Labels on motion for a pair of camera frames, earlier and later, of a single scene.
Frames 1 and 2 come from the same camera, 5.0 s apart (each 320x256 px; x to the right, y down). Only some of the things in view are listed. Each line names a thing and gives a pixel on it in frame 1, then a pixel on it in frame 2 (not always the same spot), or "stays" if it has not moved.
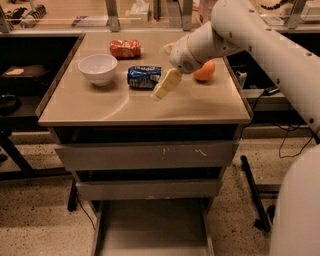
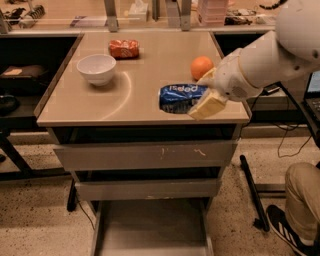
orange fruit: x=206 y=71 stays
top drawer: x=147 y=154 stays
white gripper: x=181 y=55 to x=230 y=79
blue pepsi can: x=143 y=77 to x=179 y=98
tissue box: x=139 y=12 stays
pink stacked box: x=205 y=8 stays
